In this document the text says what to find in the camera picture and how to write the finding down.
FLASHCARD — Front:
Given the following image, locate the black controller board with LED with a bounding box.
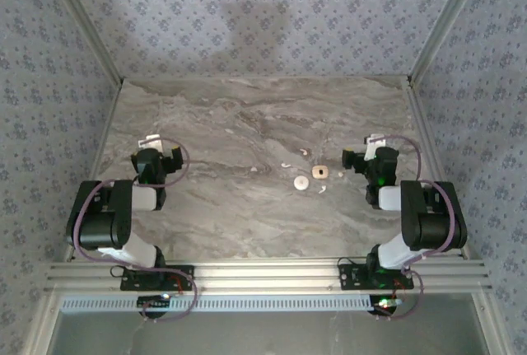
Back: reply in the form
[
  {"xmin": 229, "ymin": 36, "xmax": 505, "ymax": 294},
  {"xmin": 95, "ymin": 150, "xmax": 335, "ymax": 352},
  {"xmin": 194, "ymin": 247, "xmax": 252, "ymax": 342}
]
[
  {"xmin": 370, "ymin": 295, "xmax": 403, "ymax": 315},
  {"xmin": 138, "ymin": 293, "xmax": 172, "ymax": 311}
]

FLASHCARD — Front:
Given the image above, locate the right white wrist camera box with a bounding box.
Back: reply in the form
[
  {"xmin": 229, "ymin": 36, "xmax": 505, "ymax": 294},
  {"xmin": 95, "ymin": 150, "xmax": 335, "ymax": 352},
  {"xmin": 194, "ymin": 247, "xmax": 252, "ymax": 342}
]
[{"xmin": 363, "ymin": 133, "xmax": 388, "ymax": 161}]

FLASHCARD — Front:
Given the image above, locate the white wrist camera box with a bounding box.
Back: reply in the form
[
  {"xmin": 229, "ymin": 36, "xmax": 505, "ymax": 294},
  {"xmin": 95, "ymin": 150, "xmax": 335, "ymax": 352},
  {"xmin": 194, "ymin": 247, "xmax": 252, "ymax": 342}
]
[
  {"xmin": 363, "ymin": 133, "xmax": 388, "ymax": 161},
  {"xmin": 138, "ymin": 135, "xmax": 162, "ymax": 151}
]

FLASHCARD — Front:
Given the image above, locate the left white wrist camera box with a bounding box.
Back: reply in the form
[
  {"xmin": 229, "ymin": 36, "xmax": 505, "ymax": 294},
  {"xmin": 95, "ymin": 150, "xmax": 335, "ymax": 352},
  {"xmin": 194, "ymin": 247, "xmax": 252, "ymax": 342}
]
[{"xmin": 138, "ymin": 135, "xmax": 162, "ymax": 151}]

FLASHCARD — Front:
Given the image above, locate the aluminium table side rail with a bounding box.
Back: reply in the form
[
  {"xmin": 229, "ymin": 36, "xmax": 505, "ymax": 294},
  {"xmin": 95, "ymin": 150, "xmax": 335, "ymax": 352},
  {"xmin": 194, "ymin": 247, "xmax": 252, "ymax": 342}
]
[
  {"xmin": 60, "ymin": 77, "xmax": 127, "ymax": 264},
  {"xmin": 403, "ymin": 78, "xmax": 473, "ymax": 260}
]

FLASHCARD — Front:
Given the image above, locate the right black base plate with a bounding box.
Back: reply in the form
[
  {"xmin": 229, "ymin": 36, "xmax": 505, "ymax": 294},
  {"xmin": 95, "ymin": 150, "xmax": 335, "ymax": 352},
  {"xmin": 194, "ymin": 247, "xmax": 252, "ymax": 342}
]
[{"xmin": 337, "ymin": 263, "xmax": 415, "ymax": 292}]

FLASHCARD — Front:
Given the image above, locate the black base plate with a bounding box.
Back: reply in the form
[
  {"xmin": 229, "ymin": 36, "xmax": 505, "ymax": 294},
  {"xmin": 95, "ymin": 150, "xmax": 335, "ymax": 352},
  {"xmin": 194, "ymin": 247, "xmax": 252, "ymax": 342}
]
[
  {"xmin": 337, "ymin": 263, "xmax": 415, "ymax": 292},
  {"xmin": 119, "ymin": 264, "xmax": 195, "ymax": 292}
]

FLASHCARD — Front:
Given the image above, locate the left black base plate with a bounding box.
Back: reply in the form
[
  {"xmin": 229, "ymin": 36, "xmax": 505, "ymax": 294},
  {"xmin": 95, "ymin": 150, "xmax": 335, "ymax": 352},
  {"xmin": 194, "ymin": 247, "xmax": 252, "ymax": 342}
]
[{"xmin": 119, "ymin": 264, "xmax": 195, "ymax": 292}]

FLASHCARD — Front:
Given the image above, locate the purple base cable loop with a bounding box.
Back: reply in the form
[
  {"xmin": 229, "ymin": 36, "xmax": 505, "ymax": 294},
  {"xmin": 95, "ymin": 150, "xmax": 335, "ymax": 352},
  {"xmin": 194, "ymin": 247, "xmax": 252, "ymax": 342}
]
[
  {"xmin": 141, "ymin": 275, "xmax": 199, "ymax": 324},
  {"xmin": 375, "ymin": 269, "xmax": 425, "ymax": 322}
]

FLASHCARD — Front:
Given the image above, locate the long aluminium base rail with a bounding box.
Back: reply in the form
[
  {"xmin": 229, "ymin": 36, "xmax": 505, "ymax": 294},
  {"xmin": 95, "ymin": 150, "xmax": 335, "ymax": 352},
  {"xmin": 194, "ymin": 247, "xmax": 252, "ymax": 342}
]
[{"xmin": 44, "ymin": 259, "xmax": 493, "ymax": 292}]

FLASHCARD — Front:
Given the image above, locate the aluminium frame post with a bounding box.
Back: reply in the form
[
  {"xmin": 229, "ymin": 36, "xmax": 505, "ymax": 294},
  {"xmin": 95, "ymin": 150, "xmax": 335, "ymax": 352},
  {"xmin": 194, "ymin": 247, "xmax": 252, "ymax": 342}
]
[
  {"xmin": 40, "ymin": 0, "xmax": 127, "ymax": 86},
  {"xmin": 406, "ymin": 0, "xmax": 492, "ymax": 86}
]

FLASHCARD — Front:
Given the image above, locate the grey slotted cable duct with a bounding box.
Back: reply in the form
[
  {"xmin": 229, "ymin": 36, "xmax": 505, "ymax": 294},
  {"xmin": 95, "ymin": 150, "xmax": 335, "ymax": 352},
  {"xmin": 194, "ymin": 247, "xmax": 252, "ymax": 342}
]
[{"xmin": 59, "ymin": 293, "xmax": 371, "ymax": 314}]

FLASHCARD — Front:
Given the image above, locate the aluminium frame leg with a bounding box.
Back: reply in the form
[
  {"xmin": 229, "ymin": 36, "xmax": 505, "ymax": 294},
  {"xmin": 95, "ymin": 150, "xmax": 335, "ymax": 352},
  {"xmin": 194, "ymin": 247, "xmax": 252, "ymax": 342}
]
[
  {"xmin": 24, "ymin": 288, "xmax": 63, "ymax": 355},
  {"xmin": 469, "ymin": 291, "xmax": 506, "ymax": 355}
]

